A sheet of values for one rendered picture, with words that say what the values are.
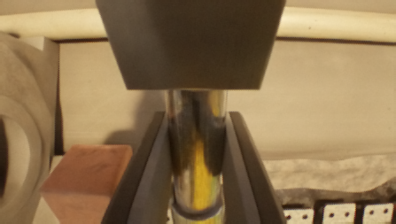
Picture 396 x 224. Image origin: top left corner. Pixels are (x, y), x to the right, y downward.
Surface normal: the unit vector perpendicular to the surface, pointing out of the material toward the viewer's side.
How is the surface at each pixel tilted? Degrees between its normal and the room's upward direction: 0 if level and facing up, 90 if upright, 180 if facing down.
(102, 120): 0
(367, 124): 0
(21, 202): 90
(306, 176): 22
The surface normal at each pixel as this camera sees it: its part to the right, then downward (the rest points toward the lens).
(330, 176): -0.02, 0.43
